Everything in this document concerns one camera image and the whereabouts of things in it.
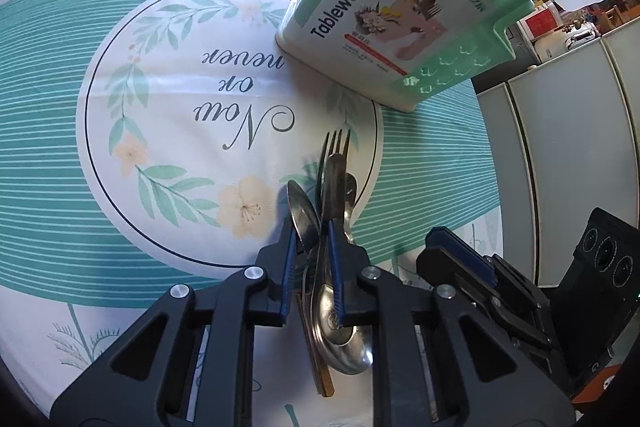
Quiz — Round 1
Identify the green plastic utensil holder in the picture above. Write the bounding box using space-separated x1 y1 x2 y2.
275 0 537 114

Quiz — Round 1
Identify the printed tree pattern tablecloth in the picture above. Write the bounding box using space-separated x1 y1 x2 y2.
0 0 506 427

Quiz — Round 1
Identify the large steel spoon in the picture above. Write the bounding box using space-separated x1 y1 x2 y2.
307 252 375 376

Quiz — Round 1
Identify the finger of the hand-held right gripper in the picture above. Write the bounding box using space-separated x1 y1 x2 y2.
427 227 498 285
416 246 493 308

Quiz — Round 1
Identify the red and white box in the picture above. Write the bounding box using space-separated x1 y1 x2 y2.
517 4 563 42

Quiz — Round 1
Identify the steel fork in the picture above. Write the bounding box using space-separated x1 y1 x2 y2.
316 128 352 228

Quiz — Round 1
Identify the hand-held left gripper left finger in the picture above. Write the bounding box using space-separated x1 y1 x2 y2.
50 219 301 427

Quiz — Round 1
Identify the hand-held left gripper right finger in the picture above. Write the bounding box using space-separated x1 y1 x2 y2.
327 218 576 427

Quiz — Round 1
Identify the pale grey cabinet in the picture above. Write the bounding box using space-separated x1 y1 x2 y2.
475 0 640 288

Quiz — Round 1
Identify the brown utensil handle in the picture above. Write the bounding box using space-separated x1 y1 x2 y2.
296 291 337 399

